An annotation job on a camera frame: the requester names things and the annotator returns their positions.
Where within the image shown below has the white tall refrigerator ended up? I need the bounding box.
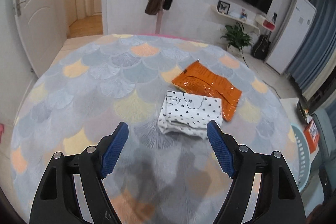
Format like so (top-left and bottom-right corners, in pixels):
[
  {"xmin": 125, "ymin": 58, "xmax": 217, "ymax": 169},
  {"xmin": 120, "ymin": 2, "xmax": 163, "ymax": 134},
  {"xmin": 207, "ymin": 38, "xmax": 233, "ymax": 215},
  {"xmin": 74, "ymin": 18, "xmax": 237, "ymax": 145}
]
[{"xmin": 265, "ymin": 0, "xmax": 316, "ymax": 75}]

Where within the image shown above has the teal sofa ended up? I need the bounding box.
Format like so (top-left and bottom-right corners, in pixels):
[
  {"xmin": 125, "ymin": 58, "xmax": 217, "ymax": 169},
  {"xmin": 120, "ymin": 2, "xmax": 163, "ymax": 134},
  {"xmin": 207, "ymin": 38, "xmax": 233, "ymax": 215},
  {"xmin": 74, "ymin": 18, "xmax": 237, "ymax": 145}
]
[{"xmin": 310, "ymin": 107, "xmax": 336, "ymax": 180}]

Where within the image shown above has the orange snack bag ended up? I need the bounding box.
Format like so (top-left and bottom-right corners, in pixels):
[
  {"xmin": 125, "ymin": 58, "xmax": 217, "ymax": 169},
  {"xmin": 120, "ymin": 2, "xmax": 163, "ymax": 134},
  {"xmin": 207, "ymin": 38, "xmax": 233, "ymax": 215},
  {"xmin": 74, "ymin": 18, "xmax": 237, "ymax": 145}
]
[{"xmin": 172, "ymin": 61, "xmax": 242, "ymax": 122}]

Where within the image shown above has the light blue plastic basket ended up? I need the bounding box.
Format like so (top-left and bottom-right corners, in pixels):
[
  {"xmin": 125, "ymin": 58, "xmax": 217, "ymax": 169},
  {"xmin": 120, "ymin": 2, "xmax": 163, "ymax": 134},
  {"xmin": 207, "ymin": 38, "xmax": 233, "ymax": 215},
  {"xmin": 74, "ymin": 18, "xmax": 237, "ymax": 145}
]
[{"xmin": 291, "ymin": 123, "xmax": 311, "ymax": 193}]

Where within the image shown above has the orange cardboard box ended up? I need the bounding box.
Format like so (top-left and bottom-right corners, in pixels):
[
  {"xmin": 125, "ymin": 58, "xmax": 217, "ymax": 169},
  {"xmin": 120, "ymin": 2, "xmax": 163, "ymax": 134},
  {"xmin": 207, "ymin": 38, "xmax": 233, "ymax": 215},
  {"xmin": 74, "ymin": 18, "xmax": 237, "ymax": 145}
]
[{"xmin": 303, "ymin": 119, "xmax": 320, "ymax": 154}]

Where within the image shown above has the white wavy lower shelf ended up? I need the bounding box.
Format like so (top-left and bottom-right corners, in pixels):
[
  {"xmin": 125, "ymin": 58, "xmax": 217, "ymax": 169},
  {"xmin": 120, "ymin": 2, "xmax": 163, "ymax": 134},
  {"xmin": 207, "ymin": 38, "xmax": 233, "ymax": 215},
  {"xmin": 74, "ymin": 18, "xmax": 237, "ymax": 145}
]
[{"xmin": 210, "ymin": 5, "xmax": 260, "ymax": 35}]

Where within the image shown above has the dark metal bowl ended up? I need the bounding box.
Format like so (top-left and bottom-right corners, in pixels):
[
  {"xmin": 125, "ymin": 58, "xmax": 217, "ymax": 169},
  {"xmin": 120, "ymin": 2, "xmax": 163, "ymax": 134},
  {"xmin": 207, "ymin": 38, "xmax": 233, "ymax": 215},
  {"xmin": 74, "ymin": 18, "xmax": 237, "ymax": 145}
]
[{"xmin": 296, "ymin": 100, "xmax": 309, "ymax": 119}]

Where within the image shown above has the black acoustic guitar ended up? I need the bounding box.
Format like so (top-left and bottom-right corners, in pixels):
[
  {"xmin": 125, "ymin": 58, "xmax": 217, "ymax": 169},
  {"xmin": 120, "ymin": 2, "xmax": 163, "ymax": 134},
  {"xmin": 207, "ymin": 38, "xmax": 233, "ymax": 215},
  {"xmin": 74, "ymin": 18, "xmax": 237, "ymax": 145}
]
[{"xmin": 251, "ymin": 32, "xmax": 271, "ymax": 60}]

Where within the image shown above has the green potted plant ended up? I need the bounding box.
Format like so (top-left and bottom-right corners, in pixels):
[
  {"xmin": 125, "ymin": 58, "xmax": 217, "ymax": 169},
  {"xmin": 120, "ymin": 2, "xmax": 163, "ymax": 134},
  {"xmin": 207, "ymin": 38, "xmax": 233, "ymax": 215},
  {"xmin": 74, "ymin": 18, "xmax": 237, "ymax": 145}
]
[{"xmin": 221, "ymin": 22, "xmax": 252, "ymax": 56}]

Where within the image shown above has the white heart pattern pouch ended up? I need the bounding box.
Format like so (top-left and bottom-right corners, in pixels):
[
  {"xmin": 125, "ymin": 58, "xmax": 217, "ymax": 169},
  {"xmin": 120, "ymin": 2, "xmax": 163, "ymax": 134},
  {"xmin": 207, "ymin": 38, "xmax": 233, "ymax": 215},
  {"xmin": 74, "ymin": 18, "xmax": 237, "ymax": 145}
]
[{"xmin": 158, "ymin": 90, "xmax": 223, "ymax": 139}]

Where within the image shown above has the white room door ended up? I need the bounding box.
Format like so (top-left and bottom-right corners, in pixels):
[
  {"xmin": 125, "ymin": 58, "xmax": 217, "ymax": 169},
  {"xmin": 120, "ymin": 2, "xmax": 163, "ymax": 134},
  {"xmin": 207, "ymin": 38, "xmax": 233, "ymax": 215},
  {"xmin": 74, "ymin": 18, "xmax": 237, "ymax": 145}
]
[{"xmin": 13, "ymin": 0, "xmax": 67, "ymax": 77}]

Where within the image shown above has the red white wall box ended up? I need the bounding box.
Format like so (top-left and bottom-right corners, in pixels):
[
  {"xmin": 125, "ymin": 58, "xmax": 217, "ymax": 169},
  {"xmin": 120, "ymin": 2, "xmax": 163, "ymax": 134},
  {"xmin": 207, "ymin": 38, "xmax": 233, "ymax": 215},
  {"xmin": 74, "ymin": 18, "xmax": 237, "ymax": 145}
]
[{"xmin": 255, "ymin": 14, "xmax": 276, "ymax": 32}]

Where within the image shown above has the butterfly picture frame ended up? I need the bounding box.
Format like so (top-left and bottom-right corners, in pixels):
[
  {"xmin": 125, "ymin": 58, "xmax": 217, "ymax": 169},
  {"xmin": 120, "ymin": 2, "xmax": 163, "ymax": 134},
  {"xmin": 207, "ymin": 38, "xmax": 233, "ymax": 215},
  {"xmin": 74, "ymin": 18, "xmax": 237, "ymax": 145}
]
[{"xmin": 217, "ymin": 1, "xmax": 231, "ymax": 15}]

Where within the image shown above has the blue window curtain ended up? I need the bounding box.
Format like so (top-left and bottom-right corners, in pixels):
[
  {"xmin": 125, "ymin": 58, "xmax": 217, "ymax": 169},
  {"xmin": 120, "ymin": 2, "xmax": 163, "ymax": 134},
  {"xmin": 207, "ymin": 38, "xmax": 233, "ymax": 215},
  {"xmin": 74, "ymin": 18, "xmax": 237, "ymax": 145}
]
[{"xmin": 286, "ymin": 0, "xmax": 335, "ymax": 92}]

